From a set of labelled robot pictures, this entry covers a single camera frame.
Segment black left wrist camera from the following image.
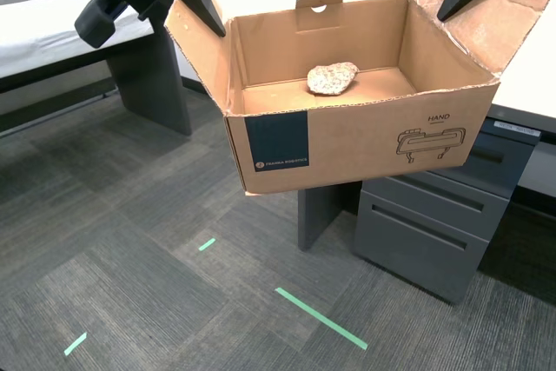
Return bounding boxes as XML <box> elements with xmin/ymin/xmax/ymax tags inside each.
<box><xmin>74</xmin><ymin>0</ymin><xmax>132</xmax><ymax>50</ymax></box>

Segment white label sticker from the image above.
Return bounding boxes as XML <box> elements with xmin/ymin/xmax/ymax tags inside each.
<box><xmin>492</xmin><ymin>118</ymin><xmax>542</xmax><ymax>138</ymax></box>

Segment white plastic table cover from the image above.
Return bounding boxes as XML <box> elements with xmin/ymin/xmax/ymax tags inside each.
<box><xmin>0</xmin><ymin>0</ymin><xmax>156</xmax><ymax>82</ymax></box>

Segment brown cardboard box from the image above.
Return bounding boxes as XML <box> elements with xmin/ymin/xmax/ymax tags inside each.
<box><xmin>163</xmin><ymin>0</ymin><xmax>556</xmax><ymax>197</ymax></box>

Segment long green floor tape strip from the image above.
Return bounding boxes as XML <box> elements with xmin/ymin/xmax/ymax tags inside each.
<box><xmin>275</xmin><ymin>287</ymin><xmax>369</xmax><ymax>352</ymax></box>

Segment deep grey cabinet drawer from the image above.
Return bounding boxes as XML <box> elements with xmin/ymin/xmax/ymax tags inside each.
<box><xmin>353</xmin><ymin>190</ymin><xmax>487</xmax><ymax>306</ymax></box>

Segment speckled pinkish granite rock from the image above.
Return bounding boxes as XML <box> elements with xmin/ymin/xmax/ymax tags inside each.
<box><xmin>306</xmin><ymin>60</ymin><xmax>361</xmax><ymax>97</ymax></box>

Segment shallow grey cabinet drawer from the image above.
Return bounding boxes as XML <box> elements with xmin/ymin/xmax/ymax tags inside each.
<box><xmin>407</xmin><ymin>127</ymin><xmax>538</xmax><ymax>203</ymax></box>
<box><xmin>360</xmin><ymin>170</ymin><xmax>510</xmax><ymax>242</ymax></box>

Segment dark grey table modesty panel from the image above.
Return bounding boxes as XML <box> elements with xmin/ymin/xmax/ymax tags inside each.
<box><xmin>0</xmin><ymin>54</ymin><xmax>119</xmax><ymax>134</ymax></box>

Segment grey metal drawer cabinet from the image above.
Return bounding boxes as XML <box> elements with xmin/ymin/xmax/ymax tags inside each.
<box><xmin>353</xmin><ymin>118</ymin><xmax>542</xmax><ymax>306</ymax></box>

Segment dark grey table leg panel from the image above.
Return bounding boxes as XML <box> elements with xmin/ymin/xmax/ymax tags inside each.
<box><xmin>105</xmin><ymin>21</ymin><xmax>194</xmax><ymax>137</ymax></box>
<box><xmin>296</xmin><ymin>178</ymin><xmax>364</xmax><ymax>253</ymax></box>

